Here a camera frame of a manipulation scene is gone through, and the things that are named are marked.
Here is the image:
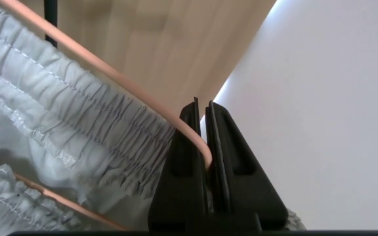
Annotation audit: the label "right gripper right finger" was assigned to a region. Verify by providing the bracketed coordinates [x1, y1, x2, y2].
[205, 100, 289, 230]

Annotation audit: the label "pink clothes hanger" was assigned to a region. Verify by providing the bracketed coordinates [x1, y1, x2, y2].
[0, 0, 213, 232]

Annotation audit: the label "beige curtain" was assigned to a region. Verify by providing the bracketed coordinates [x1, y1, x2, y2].
[18, 0, 277, 119]

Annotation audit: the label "black clothes rack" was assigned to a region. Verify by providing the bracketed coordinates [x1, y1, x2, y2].
[43, 0, 59, 49]

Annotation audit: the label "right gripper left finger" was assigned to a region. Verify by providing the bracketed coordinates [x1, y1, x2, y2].
[148, 97, 209, 232]

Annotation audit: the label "pale grey shorts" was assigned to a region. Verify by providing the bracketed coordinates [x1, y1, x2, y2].
[0, 0, 307, 232]

